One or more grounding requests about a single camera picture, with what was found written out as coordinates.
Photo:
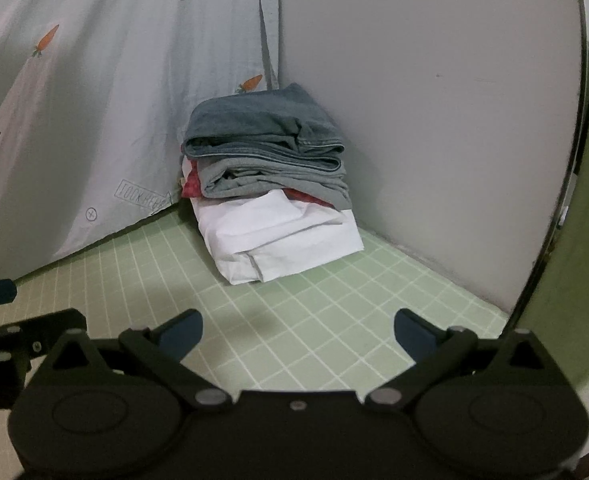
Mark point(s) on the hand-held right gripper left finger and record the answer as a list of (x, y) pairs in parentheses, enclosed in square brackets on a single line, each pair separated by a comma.
[(184, 335)]

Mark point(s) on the chrome frame edge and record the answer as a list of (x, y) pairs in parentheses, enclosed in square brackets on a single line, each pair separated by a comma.
[(583, 85)]

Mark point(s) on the green grid mat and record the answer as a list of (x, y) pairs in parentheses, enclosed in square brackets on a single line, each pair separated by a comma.
[(299, 320)]

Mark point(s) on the red garment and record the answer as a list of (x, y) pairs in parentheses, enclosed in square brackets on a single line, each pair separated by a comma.
[(192, 187)]

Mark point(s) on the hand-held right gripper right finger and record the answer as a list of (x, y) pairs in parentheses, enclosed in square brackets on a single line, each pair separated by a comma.
[(414, 335)]

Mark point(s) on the carrot print bed sheet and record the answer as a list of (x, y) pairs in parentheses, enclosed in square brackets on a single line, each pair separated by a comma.
[(99, 110)]

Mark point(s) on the grey garment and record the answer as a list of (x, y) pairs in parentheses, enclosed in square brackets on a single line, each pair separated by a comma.
[(274, 180)]

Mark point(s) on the white garment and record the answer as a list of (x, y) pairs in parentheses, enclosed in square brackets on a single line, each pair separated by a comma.
[(264, 240)]

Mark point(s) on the blue denim jeans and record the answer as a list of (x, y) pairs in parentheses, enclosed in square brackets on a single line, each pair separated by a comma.
[(254, 120)]

